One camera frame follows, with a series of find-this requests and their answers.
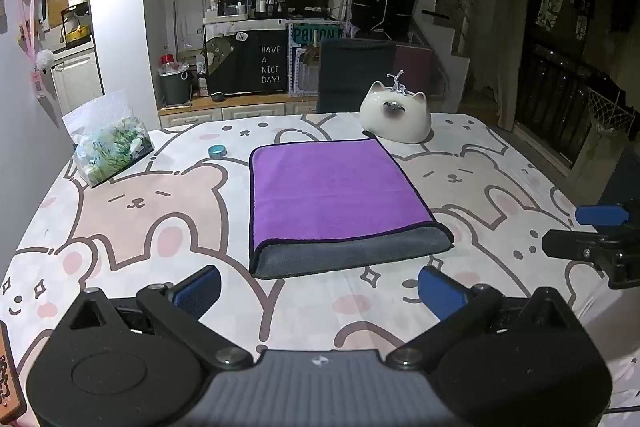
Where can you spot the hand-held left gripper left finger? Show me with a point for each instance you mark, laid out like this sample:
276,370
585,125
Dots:
199,291

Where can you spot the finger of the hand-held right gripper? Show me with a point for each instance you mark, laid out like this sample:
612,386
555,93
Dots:
575,244
599,214

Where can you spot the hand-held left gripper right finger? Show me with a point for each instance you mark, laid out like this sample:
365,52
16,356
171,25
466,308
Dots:
441,293

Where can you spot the purple and grey towel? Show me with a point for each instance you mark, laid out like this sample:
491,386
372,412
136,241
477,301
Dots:
330,192

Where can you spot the bear printed tablecloth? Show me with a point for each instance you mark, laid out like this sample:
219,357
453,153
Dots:
150,207

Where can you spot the white net basket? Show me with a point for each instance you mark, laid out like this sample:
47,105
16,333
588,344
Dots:
610,112

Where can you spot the small teal round lid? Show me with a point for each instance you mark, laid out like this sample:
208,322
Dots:
217,151

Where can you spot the plastic bag of green items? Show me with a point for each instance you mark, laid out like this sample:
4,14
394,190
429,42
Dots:
107,152

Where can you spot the white cat-shaped ceramic holder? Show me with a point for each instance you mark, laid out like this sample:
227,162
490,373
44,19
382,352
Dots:
395,119

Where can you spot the dark grey trash bin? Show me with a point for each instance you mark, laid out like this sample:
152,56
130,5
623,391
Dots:
175,86

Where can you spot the brown wooden board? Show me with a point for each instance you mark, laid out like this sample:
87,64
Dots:
9,377

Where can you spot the maroon chair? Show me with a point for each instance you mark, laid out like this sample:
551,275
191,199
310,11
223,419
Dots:
415,77

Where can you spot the black lettered cabinet curtain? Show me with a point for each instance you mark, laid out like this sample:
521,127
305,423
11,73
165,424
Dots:
250,64

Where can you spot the dark chair back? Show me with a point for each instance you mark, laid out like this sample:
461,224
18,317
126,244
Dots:
352,74

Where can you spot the teal lettered sign board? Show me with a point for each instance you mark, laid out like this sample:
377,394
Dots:
305,57

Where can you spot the yellow pot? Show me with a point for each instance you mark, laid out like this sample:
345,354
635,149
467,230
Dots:
77,34

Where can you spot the white desktop shelf rack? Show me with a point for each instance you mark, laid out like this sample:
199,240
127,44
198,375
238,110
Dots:
225,7

